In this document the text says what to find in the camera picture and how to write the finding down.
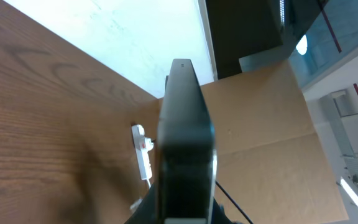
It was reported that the white power strip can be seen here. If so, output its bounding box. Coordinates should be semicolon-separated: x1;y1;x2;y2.
131;124;154;180

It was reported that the brown cardboard box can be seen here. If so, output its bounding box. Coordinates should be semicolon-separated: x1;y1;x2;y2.
201;60;348;223

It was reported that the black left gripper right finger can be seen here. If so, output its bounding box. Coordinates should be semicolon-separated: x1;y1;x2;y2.
211;200;232;224

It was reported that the Samsung Galaxy smartphone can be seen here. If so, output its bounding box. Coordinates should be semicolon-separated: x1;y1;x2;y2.
156;58;217;223

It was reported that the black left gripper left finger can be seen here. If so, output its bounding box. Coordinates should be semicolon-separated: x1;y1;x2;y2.
125;184;158;224

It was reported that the black charger cable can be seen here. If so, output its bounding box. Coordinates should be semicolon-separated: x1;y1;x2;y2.
214;180;254;224

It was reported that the white power strip cord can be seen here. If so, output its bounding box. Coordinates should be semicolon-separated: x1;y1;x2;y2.
130;179;152;212

